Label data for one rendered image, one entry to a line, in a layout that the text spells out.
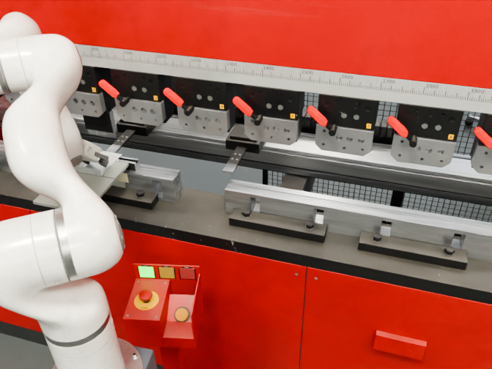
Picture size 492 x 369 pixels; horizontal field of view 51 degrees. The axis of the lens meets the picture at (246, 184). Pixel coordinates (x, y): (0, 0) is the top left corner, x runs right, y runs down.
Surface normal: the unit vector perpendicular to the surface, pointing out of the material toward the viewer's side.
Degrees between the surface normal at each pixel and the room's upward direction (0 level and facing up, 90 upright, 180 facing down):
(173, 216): 0
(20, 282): 91
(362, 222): 90
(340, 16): 90
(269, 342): 90
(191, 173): 0
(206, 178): 0
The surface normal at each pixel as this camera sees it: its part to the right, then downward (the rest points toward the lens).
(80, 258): 0.34, 0.36
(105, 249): 0.62, 0.18
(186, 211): -0.02, -0.80
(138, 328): -0.07, 0.59
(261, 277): -0.29, 0.57
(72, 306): 0.49, -0.61
